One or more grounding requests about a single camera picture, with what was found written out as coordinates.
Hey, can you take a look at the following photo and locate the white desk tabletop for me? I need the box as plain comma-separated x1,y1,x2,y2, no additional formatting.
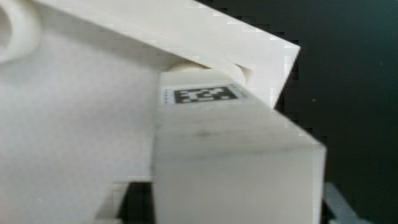
0,0,300,224

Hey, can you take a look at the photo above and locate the white desk leg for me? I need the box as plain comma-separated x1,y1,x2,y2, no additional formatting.
151,63,327,224

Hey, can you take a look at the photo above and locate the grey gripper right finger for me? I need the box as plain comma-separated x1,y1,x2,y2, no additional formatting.
323,182,373,224

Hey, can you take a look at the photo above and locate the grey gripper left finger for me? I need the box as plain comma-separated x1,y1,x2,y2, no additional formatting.
94,181,156,224

